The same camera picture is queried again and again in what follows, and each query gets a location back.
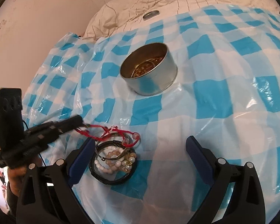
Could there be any red string bracelet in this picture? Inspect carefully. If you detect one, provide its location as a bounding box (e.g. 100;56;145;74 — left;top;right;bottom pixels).
74;124;141;149

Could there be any black round jewelry tray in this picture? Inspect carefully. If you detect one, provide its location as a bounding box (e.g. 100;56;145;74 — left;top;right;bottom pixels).
89;140;137;186

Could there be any person's left hand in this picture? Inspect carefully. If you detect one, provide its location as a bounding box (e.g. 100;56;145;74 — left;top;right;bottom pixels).
7;156;43;198

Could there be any round silver metal tin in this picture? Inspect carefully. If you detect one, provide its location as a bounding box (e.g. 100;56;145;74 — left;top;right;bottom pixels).
120;43;178;96

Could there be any blue white checkered plastic sheet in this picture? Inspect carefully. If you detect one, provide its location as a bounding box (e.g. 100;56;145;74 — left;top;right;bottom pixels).
23;5;280;223

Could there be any white striped pillow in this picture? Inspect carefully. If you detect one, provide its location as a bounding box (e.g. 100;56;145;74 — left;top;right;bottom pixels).
82;0;177;43

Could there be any silver tin lid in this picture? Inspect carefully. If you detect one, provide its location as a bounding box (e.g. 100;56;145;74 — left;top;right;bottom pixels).
143;10;160;21

